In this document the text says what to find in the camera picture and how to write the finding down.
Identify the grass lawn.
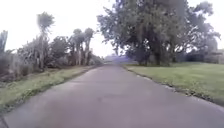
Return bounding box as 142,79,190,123
122,61,224,107

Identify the grey asphalt path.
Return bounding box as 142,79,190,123
0,63,224,128

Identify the large dark green tree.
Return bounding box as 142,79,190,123
96,0,222,67

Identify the row of trees and bushes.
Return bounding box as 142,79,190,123
0,11,105,83

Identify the grass verge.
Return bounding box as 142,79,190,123
0,64,99,114

